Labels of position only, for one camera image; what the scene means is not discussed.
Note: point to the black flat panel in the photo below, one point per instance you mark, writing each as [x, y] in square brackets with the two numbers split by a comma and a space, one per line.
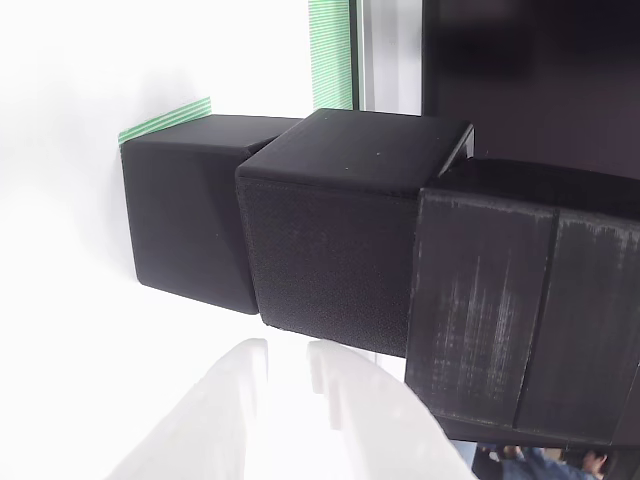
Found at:
[530, 80]

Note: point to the black cube block with seam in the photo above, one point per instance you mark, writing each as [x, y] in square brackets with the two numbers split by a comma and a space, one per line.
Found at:
[500, 300]

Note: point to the green square marker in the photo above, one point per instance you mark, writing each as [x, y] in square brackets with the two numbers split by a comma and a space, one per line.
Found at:
[165, 121]

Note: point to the grey metal rail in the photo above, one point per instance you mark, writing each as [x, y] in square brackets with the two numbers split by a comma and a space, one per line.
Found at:
[367, 55]

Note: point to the person's leg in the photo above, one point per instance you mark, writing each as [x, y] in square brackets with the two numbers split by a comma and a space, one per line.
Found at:
[540, 462]

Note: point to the green striped strip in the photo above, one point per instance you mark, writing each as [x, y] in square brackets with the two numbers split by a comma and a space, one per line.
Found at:
[330, 55]

